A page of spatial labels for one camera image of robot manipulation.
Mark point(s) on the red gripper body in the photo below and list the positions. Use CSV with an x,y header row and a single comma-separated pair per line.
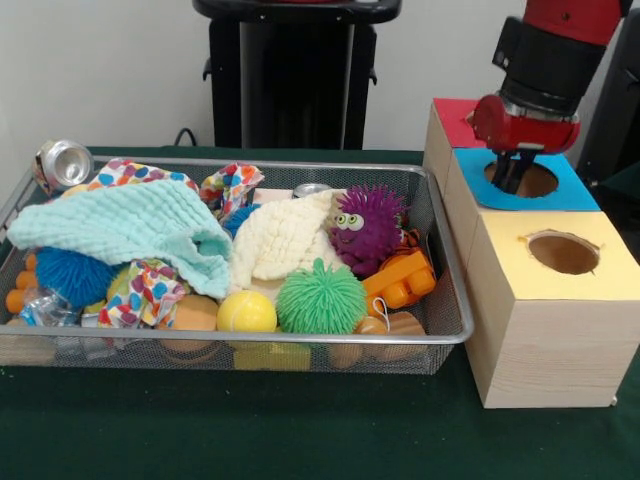
x,y
520,130

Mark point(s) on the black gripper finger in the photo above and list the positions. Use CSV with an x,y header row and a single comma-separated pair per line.
x,y
502,172
524,168

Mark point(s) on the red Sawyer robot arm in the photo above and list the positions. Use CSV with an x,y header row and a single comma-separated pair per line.
x,y
550,65

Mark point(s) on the shallow clear mesh bin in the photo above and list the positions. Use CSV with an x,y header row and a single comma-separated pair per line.
x,y
445,320

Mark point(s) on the wooden box with three holes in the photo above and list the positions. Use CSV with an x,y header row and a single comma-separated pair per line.
x,y
560,330

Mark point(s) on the black panel stand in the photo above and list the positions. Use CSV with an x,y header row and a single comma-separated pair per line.
x,y
622,135

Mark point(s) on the purple spiky ball with eyes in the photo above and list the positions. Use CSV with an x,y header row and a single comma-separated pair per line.
x,y
372,230

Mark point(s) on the orange toy building block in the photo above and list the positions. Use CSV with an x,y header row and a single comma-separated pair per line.
x,y
402,280

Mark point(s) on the green spiky rubber ball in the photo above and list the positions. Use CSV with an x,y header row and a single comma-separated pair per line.
x,y
320,298

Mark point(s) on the cream white cloth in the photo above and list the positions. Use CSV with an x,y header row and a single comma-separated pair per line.
x,y
285,240

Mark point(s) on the yellow ball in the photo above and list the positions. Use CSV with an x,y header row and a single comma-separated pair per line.
x,y
247,313

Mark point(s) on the dark green table cloth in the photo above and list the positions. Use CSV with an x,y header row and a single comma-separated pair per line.
x,y
300,430

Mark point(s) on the large colourful dotted cloth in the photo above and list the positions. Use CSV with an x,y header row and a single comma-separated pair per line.
x,y
130,175

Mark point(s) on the small colourful dotted cloth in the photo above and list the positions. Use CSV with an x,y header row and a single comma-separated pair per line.
x,y
145,290

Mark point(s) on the mint green cloth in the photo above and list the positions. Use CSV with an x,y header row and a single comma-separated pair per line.
x,y
120,225

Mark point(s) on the silver crushed can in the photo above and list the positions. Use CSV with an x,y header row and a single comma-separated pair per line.
x,y
65,163

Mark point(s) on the blue spiky rubber ball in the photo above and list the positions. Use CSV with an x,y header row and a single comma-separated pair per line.
x,y
72,278

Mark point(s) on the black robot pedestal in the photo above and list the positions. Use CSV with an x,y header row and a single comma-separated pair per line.
x,y
290,80

